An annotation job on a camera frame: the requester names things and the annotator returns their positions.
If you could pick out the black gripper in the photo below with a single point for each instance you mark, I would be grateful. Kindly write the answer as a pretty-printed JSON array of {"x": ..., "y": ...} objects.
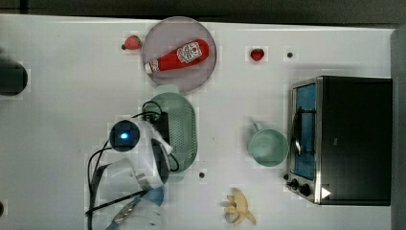
[{"x": 160, "y": 122}]

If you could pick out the green plastic strainer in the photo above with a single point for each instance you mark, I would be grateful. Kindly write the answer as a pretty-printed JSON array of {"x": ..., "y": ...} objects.
[{"x": 182, "y": 128}]

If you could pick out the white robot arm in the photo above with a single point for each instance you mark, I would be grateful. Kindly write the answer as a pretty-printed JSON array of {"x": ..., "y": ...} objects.
[{"x": 132, "y": 163}]

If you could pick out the blue bowl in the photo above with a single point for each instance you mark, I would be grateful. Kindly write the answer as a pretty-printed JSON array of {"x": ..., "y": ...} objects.
[{"x": 155, "y": 196}]

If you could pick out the red ketchup bottle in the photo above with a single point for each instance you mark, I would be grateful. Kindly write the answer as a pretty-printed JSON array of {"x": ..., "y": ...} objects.
[{"x": 189, "y": 54}]

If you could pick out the strawberry near plate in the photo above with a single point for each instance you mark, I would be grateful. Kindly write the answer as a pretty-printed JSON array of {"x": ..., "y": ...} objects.
[{"x": 132, "y": 43}]

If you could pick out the clear pink plate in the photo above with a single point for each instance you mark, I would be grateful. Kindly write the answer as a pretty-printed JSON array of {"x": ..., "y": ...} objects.
[{"x": 168, "y": 35}]

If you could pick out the green mug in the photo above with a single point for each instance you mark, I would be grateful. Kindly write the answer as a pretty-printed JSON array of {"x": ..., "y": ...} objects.
[{"x": 267, "y": 146}]

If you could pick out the peeled banana toy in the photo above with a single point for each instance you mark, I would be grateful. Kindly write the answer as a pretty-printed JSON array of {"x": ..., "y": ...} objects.
[{"x": 239, "y": 207}]

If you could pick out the strawberry near oven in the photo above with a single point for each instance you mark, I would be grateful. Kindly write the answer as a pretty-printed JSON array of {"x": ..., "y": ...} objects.
[{"x": 257, "y": 54}]

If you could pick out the black toaster oven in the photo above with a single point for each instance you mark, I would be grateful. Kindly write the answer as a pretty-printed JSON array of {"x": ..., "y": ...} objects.
[{"x": 340, "y": 141}]

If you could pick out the black cylinder mount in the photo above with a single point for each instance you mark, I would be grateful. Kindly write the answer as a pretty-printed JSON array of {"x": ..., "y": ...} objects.
[{"x": 13, "y": 78}]

